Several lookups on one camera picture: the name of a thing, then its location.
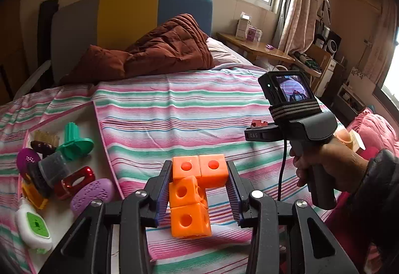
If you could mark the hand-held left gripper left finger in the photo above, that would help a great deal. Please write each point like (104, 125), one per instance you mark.
(163, 196)

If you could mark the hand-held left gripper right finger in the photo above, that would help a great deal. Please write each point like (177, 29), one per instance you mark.
(234, 196)

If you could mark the orange linked cubes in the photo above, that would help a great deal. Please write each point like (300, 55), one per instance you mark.
(190, 221)

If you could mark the small red toy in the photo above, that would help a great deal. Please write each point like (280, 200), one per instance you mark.
(258, 123)

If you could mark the light purple egg shell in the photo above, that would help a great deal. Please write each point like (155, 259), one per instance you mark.
(92, 194)

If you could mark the white tray box pink rim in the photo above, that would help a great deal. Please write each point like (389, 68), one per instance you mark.
(93, 143)

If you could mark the green plastic toy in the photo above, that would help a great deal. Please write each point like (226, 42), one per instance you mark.
(74, 146)

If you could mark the orange plastic scoop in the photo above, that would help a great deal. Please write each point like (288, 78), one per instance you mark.
(34, 199)

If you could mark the brown hair claw clip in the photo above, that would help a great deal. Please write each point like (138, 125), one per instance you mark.
(43, 143)

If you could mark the white green bottle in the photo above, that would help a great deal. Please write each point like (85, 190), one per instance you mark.
(34, 227)

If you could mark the magenta perforated egg shell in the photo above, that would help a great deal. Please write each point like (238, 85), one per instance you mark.
(26, 162)

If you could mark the person's right forearm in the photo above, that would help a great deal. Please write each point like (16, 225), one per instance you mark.
(380, 193)

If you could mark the person's right hand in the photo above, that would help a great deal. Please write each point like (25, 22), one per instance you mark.
(339, 165)

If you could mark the beige round object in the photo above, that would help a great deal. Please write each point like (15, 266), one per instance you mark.
(346, 135)

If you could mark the wooden cabinet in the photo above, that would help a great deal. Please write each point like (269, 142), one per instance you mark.
(324, 74)

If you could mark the pink quilt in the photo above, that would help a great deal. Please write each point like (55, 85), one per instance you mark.
(377, 130)

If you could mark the black speaker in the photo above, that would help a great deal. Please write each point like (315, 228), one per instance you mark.
(330, 43)

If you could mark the striped bed sheet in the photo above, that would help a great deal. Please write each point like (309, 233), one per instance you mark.
(187, 112)

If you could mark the small purple object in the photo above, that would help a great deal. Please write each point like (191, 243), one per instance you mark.
(271, 47)

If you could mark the wooden bedside desk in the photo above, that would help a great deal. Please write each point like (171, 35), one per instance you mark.
(249, 46)

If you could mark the beige patterned curtain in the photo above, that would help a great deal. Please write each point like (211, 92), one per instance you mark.
(383, 43)
(299, 12)

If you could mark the purple box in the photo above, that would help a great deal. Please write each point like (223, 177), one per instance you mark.
(255, 35)

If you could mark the white pillow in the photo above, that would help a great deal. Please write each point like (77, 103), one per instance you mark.
(224, 56)

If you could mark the white carton box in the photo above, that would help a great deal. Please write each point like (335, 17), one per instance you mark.
(242, 26)

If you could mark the brown quilted blanket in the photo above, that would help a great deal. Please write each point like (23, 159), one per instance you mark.
(162, 49)

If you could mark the white foam board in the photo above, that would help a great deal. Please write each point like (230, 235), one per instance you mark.
(34, 74)

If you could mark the grey yellow blue headboard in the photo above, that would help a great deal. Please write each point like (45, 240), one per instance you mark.
(124, 12)

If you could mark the black rolled mat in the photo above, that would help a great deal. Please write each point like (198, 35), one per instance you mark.
(46, 31)

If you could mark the wooden wardrobe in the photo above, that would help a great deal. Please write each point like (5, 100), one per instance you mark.
(12, 43)

